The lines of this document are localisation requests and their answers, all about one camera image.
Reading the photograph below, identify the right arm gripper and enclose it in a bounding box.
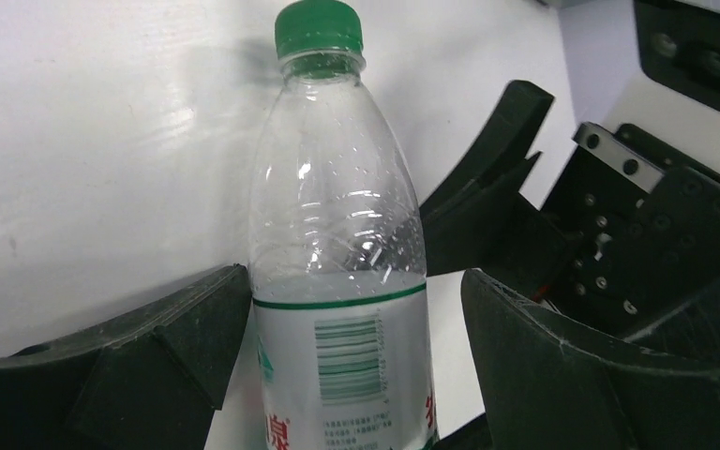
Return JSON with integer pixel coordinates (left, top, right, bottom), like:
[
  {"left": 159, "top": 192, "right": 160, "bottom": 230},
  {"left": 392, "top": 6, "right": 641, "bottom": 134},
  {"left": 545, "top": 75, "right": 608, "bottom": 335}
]
[{"left": 420, "top": 80, "right": 720, "bottom": 449}]

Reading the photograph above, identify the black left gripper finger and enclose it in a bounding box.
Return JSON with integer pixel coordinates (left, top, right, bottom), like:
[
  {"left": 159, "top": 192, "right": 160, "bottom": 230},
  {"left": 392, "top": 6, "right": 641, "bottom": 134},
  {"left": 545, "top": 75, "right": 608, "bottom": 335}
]
[{"left": 0, "top": 264, "right": 251, "bottom": 449}]

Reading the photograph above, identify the clear bottle green cap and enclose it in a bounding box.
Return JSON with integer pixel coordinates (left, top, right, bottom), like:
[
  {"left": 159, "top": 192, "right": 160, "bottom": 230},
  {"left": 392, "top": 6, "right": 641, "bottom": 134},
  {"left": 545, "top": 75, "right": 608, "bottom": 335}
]
[{"left": 248, "top": 1, "right": 439, "bottom": 449}]

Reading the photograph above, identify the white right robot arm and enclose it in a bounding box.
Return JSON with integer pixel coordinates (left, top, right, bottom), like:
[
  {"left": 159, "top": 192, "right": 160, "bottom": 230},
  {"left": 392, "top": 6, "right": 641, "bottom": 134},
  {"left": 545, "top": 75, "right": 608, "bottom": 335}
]
[{"left": 421, "top": 1, "right": 720, "bottom": 449}]

